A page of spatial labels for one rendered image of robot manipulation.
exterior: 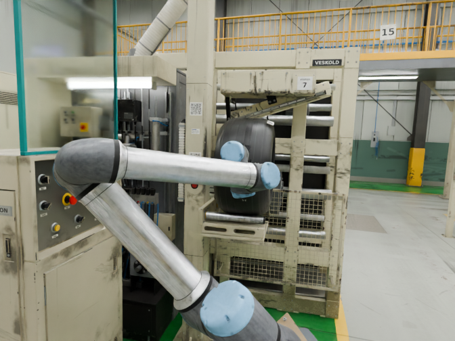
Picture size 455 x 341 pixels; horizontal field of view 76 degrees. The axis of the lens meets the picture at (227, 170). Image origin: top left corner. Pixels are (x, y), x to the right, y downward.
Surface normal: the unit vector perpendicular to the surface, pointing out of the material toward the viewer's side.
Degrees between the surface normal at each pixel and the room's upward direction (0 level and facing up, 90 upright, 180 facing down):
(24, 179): 90
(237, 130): 45
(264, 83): 90
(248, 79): 90
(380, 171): 90
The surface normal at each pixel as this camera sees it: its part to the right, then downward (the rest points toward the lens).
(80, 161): -0.07, -0.01
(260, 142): 0.11, -0.41
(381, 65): -0.27, 0.10
